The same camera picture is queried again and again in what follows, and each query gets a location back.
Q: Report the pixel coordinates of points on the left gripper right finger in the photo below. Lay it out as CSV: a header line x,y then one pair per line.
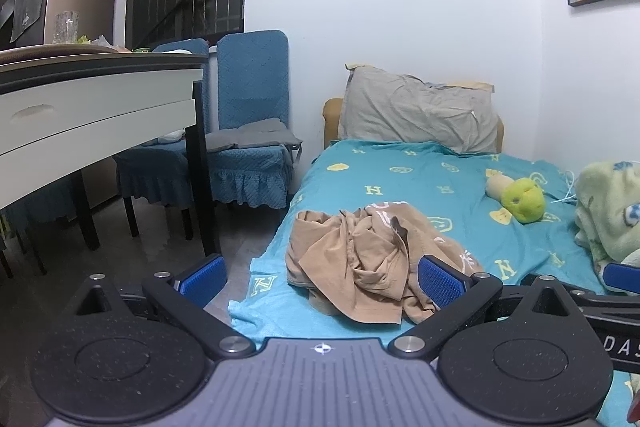
x,y
461,302

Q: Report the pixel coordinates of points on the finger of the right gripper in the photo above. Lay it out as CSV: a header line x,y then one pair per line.
x,y
622,277

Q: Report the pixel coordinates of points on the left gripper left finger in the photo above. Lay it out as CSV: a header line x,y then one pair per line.
x,y
180,300

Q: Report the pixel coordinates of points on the tan t-shirt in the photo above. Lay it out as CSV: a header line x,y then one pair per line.
x,y
363,264

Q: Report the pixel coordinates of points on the light green fleece blanket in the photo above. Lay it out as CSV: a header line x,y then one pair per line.
x,y
607,213

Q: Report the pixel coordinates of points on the teal patterned bed sheet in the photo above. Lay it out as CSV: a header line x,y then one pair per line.
x,y
449,189

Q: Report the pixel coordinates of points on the green plush toy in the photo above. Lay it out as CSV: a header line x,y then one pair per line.
x,y
521,200

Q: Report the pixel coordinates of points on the far blue covered chair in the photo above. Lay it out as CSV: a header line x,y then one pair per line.
x,y
158,170

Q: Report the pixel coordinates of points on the blue covered chair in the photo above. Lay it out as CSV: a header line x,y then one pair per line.
x,y
158,170
253,83

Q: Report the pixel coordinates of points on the near blue covered chair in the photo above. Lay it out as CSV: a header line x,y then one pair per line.
x,y
253,83

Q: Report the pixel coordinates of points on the grey seat cushion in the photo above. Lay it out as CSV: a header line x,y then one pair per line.
x,y
261,133

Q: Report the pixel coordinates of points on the grey pillow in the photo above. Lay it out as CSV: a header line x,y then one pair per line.
x,y
384,107

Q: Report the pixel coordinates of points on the white black-legged table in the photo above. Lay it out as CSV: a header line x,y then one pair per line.
x,y
66,106

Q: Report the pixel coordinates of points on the clear glass jar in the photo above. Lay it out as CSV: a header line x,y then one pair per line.
x,y
66,28

